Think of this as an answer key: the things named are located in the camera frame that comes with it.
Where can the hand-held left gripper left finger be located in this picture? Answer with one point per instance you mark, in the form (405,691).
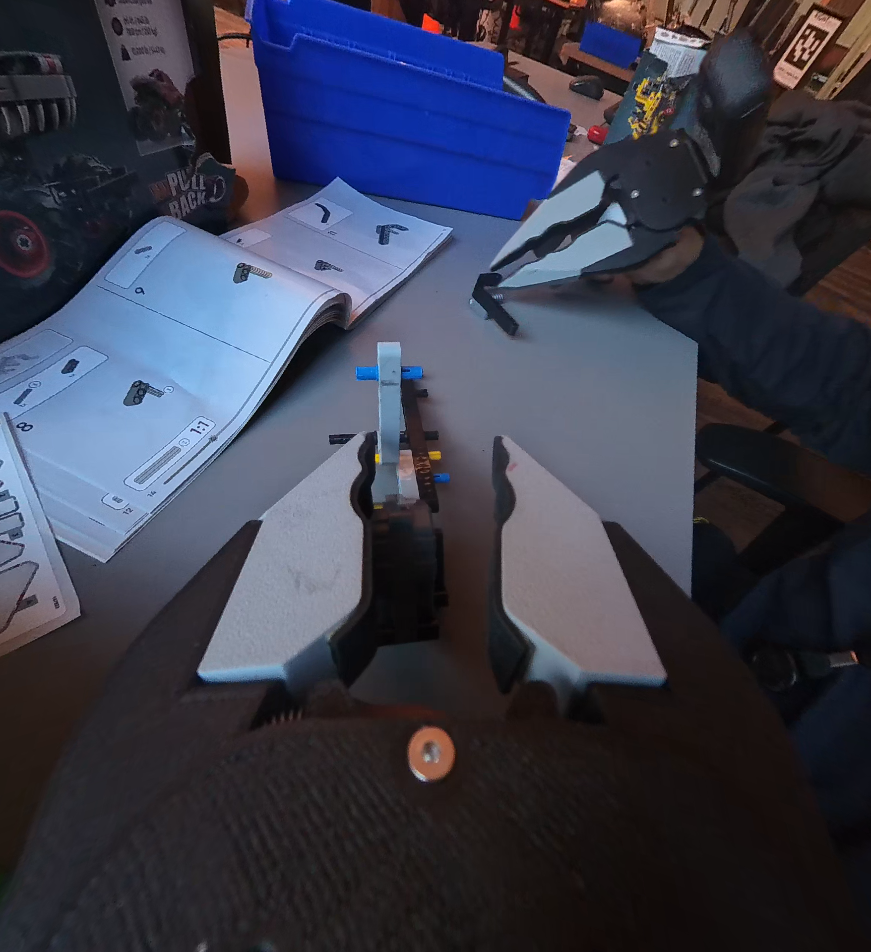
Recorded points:
(294,580)

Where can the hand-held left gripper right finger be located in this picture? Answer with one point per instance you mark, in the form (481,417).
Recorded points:
(577,587)

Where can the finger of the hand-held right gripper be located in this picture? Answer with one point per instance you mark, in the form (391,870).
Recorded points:
(562,216)
(592,249)

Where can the black angled lego beam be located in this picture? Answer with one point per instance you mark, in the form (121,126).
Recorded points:
(499,316)

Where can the partly built lego chassis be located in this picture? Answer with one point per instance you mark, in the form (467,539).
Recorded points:
(391,387)

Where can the lego instruction booklet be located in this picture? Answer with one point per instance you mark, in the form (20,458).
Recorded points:
(205,312)

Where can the person's right forearm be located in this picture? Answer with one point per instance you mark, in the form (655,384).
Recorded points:
(778,349)

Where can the yellow black lego box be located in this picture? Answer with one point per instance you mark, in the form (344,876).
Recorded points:
(651,97)

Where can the lego sticker sheet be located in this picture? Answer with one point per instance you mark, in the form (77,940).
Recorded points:
(4,565)

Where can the dark lego set box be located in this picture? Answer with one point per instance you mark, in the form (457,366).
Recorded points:
(48,186)

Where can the person's right hand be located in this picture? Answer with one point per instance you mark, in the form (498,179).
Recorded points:
(666,260)

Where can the black computer mouse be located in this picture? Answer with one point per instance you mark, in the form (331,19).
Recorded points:
(586,88)

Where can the small blue bin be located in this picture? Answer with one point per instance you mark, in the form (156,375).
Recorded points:
(610,43)

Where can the dark jacket on chair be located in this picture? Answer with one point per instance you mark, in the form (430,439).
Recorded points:
(815,171)

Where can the blue plastic bin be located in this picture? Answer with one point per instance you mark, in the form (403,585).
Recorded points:
(406,134)

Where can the black white tag sign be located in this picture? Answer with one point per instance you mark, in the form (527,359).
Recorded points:
(807,44)

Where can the black chair armrest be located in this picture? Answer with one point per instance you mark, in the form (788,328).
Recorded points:
(748,457)

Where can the person's dark clothing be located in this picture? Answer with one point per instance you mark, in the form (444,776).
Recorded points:
(852,595)

